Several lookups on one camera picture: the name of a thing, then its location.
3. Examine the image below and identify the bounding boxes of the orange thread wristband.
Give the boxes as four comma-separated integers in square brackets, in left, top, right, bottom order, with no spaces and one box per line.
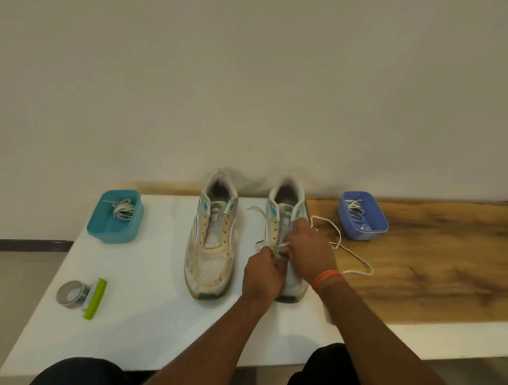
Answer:
[311,269,343,294]

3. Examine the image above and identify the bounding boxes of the worn white sneaker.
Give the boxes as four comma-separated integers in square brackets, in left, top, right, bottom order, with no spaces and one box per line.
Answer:
[184,169,240,301]
[253,172,310,304]

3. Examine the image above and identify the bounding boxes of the person's right hand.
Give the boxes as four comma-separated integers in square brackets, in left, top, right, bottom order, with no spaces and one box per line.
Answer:
[286,218,340,285]

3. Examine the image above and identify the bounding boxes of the teal plastic container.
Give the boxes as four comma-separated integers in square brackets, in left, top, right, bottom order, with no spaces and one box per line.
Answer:
[86,189,144,245]

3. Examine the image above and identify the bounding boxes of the person's left forearm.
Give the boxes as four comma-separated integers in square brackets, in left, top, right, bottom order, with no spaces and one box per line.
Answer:
[144,295,275,385]

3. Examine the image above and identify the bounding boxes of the grey tape roll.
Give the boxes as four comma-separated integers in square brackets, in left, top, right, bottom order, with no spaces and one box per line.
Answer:
[56,280,91,307]

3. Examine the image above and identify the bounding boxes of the person's right forearm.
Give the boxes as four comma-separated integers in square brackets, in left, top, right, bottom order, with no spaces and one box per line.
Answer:
[317,276,443,385]

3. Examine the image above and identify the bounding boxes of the person's left hand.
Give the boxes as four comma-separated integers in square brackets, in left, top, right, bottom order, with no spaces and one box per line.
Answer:
[242,246,287,304]

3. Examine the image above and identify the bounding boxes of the blue plastic container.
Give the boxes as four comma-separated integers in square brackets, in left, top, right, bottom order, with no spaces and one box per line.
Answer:
[337,191,389,242]

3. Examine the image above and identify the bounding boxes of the black trousers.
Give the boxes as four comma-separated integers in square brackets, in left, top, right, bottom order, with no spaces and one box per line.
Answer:
[30,343,360,385]

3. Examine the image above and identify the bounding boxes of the green utility cutter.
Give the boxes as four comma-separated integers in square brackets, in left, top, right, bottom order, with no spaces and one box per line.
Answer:
[82,278,108,321]

